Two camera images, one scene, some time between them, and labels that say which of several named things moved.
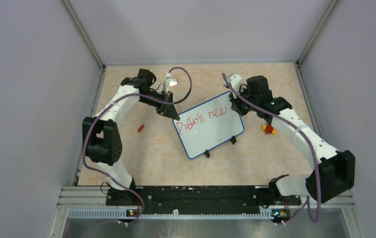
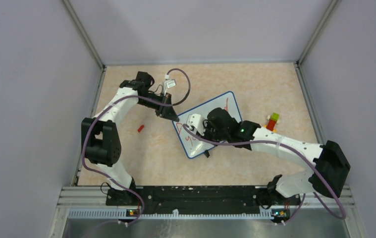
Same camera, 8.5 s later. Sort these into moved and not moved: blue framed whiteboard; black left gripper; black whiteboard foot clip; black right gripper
Moved: black right gripper
Not moved: blue framed whiteboard; black whiteboard foot clip; black left gripper
